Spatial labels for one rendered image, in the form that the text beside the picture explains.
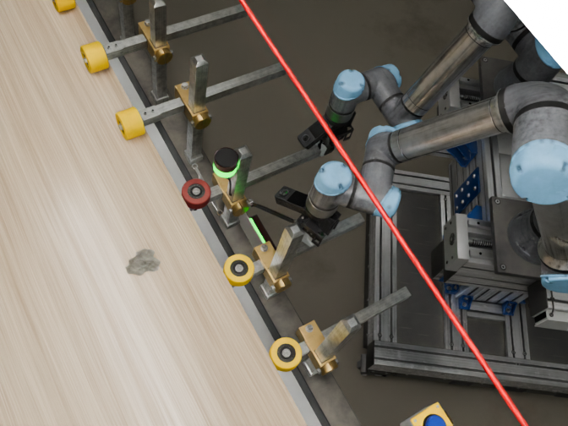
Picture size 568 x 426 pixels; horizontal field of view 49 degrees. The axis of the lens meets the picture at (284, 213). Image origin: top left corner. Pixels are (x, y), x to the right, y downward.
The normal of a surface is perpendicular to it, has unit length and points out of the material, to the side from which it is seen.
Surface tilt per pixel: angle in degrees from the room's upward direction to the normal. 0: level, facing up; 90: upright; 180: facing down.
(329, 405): 0
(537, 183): 84
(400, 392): 0
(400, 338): 0
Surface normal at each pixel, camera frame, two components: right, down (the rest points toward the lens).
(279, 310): 0.16, -0.44
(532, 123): -0.65, -0.49
